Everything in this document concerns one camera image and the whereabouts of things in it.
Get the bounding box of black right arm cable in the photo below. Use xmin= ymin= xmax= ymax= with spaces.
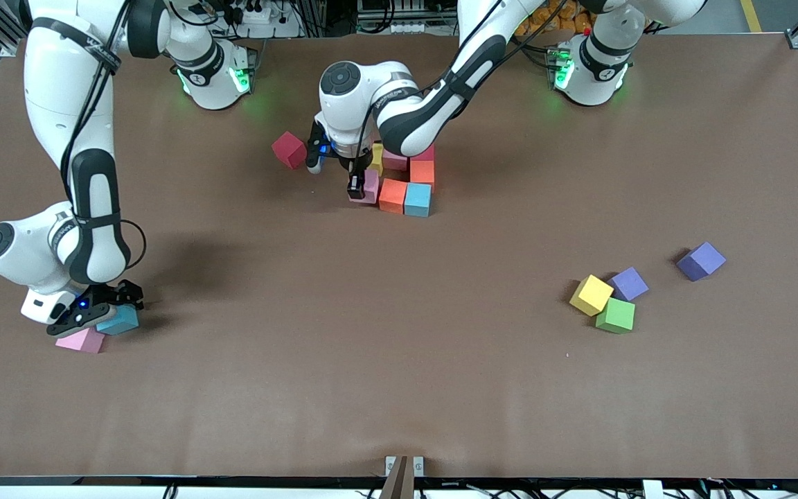
xmin=60 ymin=0 xmax=147 ymax=271

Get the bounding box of green foam cube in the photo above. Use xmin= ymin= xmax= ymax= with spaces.
xmin=595 ymin=298 xmax=636 ymax=335

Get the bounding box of brown mounting bar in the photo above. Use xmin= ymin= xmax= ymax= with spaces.
xmin=380 ymin=456 xmax=415 ymax=499

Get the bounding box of brown paper table cover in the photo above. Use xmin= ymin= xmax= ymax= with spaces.
xmin=0 ymin=35 xmax=798 ymax=479

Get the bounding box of cyan foam cube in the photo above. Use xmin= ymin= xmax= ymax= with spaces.
xmin=96 ymin=305 xmax=140 ymax=336
xmin=404 ymin=183 xmax=433 ymax=218

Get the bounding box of white power strip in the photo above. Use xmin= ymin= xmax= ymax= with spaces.
xmin=222 ymin=0 xmax=282 ymax=25

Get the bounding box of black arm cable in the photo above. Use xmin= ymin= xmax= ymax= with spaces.
xmin=60 ymin=0 xmax=147 ymax=271
xmin=351 ymin=0 xmax=566 ymax=181

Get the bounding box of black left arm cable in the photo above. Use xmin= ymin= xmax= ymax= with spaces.
xmin=351 ymin=0 xmax=566 ymax=181

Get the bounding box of pile of orange fruits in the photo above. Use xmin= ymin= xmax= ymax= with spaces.
xmin=517 ymin=0 xmax=597 ymax=37

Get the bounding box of purple foam cube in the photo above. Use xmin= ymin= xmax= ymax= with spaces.
xmin=676 ymin=241 xmax=727 ymax=282
xmin=610 ymin=267 xmax=649 ymax=301

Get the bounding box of small metal table bracket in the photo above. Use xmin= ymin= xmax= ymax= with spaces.
xmin=385 ymin=455 xmax=425 ymax=478

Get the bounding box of white rack device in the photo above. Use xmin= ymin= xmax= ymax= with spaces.
xmin=357 ymin=0 xmax=441 ymax=35

